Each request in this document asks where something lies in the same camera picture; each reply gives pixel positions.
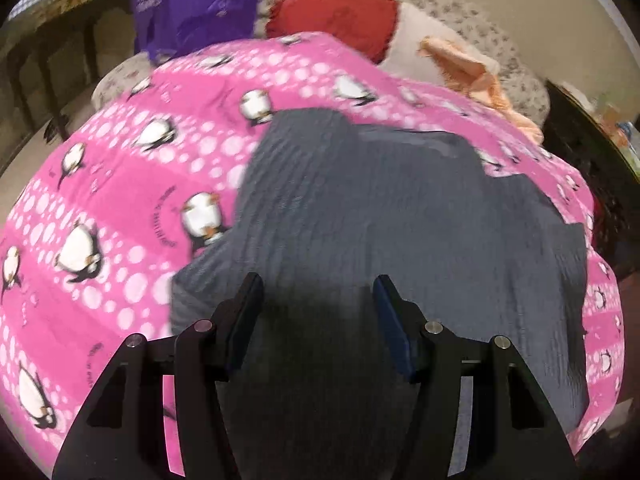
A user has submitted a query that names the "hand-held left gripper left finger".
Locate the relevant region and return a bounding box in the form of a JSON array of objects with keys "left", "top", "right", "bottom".
[{"left": 51, "top": 272, "right": 264, "bottom": 480}]

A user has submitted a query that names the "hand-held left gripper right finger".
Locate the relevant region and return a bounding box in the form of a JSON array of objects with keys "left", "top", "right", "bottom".
[{"left": 372, "top": 274, "right": 578, "bottom": 480}]

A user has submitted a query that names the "grey pinstriped suit jacket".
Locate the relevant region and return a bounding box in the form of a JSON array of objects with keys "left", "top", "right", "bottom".
[{"left": 170, "top": 107, "right": 591, "bottom": 480}]

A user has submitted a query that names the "pink penguin print blanket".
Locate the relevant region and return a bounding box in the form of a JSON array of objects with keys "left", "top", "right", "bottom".
[{"left": 0, "top": 31, "right": 628, "bottom": 480}]

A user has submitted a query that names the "dark carved wooden cabinet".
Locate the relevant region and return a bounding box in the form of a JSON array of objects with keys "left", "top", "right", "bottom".
[{"left": 542, "top": 79, "right": 640, "bottom": 281}]

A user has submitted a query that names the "peach fringed cloth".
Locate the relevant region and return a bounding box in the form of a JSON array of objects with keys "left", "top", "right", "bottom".
[{"left": 417, "top": 35, "right": 546, "bottom": 146}]

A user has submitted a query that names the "floral bed quilt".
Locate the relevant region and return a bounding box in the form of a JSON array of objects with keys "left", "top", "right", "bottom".
[{"left": 92, "top": 0, "right": 551, "bottom": 126}]

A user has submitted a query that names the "purple tote bag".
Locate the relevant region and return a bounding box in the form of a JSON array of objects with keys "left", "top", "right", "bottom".
[{"left": 126, "top": 0, "right": 266, "bottom": 65}]

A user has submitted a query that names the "red ruffled pillow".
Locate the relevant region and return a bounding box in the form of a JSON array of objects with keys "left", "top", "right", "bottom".
[{"left": 265, "top": 0, "right": 398, "bottom": 63}]

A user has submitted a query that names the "dark wooden side table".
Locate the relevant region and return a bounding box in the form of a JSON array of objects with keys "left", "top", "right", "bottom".
[{"left": 0, "top": 0, "right": 133, "bottom": 161}]

